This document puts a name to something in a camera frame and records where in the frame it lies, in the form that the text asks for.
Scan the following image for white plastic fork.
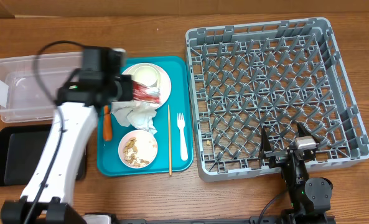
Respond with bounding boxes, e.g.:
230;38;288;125
177;113;188;161

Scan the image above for teal plastic tray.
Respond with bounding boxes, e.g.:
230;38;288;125
97;56;194;176

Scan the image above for clear plastic bin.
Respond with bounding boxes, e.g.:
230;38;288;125
0;52;82;123

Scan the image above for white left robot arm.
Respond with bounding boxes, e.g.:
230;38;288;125
1;45;133;223

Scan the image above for wooden chopstick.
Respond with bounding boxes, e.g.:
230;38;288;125
167;105;172;176

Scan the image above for white napkin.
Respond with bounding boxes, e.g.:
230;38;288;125
111;101;157;135

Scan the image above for red snack wrapper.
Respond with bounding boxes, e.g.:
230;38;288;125
133;82;161;104

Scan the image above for pale green cup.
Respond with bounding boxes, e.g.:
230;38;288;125
131;63;160;87

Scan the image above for grey dishwasher rack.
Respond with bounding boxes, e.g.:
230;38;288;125
185;17;369;182

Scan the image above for pink bowl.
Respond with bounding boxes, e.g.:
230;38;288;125
118;130;158;169

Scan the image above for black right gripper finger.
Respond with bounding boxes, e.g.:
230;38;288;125
296;122;320;143
259;127;271;160

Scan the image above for food scraps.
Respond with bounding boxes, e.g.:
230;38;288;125
123;137;150;168

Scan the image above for orange carrot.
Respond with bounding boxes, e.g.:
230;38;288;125
103;105;113;141

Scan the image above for black plastic tray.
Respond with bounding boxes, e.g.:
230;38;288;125
0;124;87;187

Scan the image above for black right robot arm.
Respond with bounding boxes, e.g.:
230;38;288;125
257;123;335;224

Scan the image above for pink plate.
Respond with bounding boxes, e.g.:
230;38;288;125
123;63;172;109

